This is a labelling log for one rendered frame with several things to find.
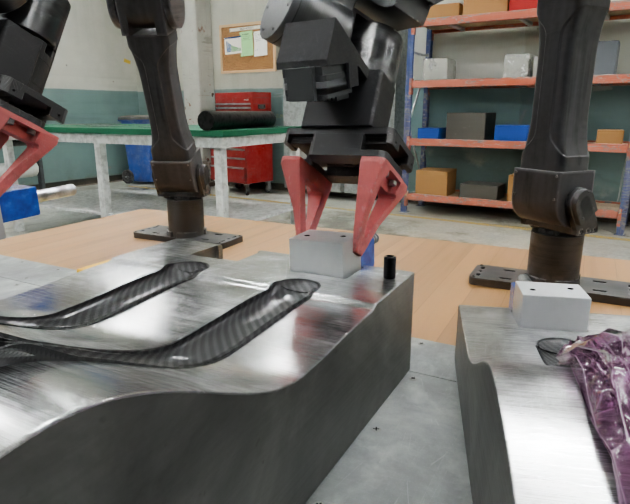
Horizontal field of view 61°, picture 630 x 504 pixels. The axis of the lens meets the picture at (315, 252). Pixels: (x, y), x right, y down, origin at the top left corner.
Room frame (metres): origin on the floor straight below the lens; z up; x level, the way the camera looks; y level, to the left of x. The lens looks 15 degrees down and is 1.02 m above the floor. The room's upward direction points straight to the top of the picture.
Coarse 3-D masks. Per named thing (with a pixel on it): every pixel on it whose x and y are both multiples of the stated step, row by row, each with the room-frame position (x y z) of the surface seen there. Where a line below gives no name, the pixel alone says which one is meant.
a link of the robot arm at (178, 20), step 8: (112, 0) 0.80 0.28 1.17; (168, 0) 0.79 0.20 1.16; (176, 0) 0.82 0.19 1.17; (112, 8) 0.80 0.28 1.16; (168, 8) 0.79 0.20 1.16; (176, 8) 0.82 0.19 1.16; (184, 8) 0.85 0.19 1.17; (112, 16) 0.81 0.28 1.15; (168, 16) 0.80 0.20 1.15; (176, 16) 0.81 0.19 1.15; (184, 16) 0.85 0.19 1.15; (176, 24) 0.81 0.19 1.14
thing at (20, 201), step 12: (12, 192) 0.48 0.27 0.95; (24, 192) 0.50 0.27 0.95; (36, 192) 0.51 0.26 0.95; (48, 192) 0.53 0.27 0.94; (60, 192) 0.55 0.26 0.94; (72, 192) 0.56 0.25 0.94; (0, 204) 0.47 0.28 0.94; (12, 204) 0.48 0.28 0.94; (24, 204) 0.49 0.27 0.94; (36, 204) 0.50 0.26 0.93; (0, 216) 0.47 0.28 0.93; (12, 216) 0.48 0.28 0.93; (24, 216) 0.49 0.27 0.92; (0, 228) 0.47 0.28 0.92
